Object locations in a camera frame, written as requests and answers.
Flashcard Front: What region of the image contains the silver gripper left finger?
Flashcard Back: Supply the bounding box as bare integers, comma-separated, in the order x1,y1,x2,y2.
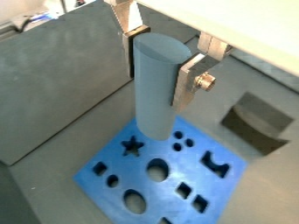
104,0,151,78

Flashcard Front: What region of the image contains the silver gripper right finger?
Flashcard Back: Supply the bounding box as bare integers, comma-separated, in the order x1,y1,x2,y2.
172,32,232,113

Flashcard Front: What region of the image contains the grey-blue oval peg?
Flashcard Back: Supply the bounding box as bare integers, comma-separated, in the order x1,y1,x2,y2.
133,32,192,140

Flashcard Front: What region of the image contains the blue shape-sorting board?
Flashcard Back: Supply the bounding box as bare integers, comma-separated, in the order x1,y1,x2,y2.
73,118,247,224

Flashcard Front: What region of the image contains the grey base plate with recess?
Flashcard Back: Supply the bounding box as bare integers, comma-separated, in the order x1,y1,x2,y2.
13,57,299,224

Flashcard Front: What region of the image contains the grey enclosure side panel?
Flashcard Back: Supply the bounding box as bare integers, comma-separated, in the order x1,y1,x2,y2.
0,0,128,165

